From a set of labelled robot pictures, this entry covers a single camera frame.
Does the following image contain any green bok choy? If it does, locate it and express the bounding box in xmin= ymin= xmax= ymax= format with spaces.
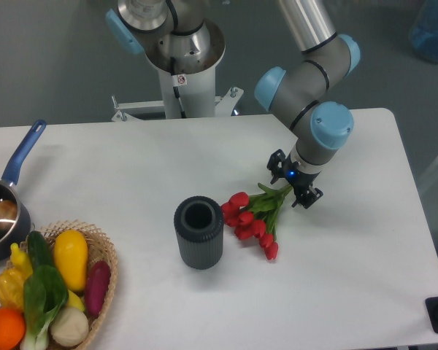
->
xmin=20 ymin=265 xmax=69 ymax=350

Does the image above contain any purple eggplant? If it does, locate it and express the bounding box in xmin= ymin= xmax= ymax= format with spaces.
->
xmin=84 ymin=260 xmax=111 ymax=316

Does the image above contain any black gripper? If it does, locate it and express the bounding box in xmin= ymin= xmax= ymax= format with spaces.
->
xmin=266 ymin=149 xmax=323 ymax=209

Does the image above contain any yellow squash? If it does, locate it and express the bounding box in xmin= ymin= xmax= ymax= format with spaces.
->
xmin=53 ymin=230 xmax=88 ymax=293

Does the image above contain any bread roll in pan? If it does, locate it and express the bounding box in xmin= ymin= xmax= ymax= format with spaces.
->
xmin=0 ymin=200 xmax=18 ymax=231

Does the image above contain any blue transparent container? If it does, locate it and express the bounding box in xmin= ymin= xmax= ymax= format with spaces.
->
xmin=409 ymin=1 xmax=438 ymax=63

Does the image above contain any blue handled saucepan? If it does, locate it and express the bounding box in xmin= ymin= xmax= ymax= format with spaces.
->
xmin=0 ymin=120 xmax=47 ymax=260

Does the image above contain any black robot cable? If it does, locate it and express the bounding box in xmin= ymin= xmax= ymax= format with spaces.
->
xmin=169 ymin=57 xmax=187 ymax=119

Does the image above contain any orange fruit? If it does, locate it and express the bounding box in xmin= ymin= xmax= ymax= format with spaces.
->
xmin=0 ymin=308 xmax=26 ymax=350

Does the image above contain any green cucumber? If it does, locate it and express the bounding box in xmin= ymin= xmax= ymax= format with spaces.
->
xmin=26 ymin=230 xmax=55 ymax=270

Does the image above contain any dark grey ribbed vase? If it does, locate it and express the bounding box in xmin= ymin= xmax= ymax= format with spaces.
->
xmin=174 ymin=195 xmax=224 ymax=270

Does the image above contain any beige garlic bulb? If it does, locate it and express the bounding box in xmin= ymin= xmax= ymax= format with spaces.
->
xmin=50 ymin=307 xmax=89 ymax=347

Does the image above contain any yellow bell pepper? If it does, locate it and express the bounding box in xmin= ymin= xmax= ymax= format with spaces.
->
xmin=0 ymin=268 xmax=25 ymax=311

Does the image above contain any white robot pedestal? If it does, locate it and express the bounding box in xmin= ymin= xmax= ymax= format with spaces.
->
xmin=112 ymin=69 xmax=244 ymax=122

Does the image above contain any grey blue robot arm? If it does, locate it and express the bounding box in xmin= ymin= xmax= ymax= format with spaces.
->
xmin=105 ymin=1 xmax=360 ymax=208

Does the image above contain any yellow banana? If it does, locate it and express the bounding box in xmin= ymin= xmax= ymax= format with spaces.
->
xmin=66 ymin=290 xmax=85 ymax=312

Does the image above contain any red tulip bouquet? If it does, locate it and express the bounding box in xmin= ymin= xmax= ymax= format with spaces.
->
xmin=220 ymin=183 xmax=292 ymax=260

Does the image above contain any small yellow gourd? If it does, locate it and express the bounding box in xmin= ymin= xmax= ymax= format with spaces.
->
xmin=10 ymin=243 xmax=33 ymax=279

